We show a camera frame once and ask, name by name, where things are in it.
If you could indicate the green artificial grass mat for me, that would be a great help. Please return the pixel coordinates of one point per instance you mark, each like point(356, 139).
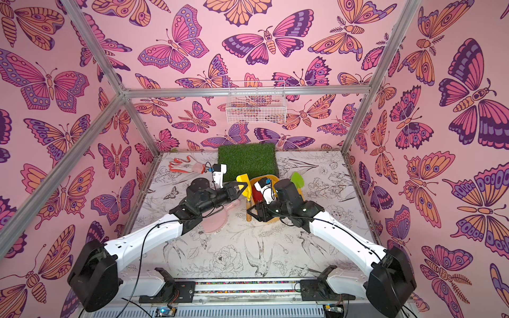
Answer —
point(254, 159)

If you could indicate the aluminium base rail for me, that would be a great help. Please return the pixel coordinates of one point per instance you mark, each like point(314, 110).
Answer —
point(272, 297)

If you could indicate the green shovel yellow handle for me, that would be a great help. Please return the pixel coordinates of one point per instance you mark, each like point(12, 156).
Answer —
point(297, 179)

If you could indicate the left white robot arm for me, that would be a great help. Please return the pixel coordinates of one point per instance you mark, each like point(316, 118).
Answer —
point(94, 278)

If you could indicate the red white gardening glove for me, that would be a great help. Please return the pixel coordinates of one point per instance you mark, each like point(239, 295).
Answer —
point(189, 165)

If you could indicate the yellow plastic storage box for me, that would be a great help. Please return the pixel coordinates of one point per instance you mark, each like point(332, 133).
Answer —
point(287, 198)

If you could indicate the white wire basket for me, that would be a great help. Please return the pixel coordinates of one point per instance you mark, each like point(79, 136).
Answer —
point(259, 101)

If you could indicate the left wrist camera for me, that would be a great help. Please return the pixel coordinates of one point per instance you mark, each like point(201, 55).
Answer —
point(218, 172)

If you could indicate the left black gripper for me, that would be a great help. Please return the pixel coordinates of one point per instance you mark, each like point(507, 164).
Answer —
point(229, 193)

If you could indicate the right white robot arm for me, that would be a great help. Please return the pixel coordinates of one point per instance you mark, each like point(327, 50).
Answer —
point(388, 279)

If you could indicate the pink plastic dustpan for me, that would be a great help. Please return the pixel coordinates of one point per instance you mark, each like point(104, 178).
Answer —
point(218, 219)

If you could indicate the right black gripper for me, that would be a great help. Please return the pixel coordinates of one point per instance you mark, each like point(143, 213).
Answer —
point(258, 211)

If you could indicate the red shovel wooden handle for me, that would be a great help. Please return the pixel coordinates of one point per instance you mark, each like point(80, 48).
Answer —
point(257, 196)

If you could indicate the yellow shovel wooden handle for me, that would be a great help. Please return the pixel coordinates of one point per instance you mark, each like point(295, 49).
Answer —
point(245, 186)

